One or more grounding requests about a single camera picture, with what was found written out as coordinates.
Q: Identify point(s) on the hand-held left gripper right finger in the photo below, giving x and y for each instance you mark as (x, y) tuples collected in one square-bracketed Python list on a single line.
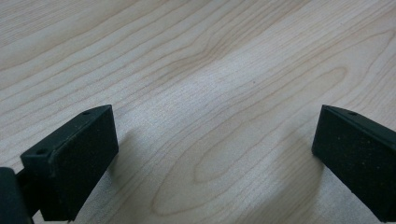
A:
[(358, 155)]

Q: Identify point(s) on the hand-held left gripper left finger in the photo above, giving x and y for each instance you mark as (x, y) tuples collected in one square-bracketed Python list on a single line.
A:
[(77, 161)]

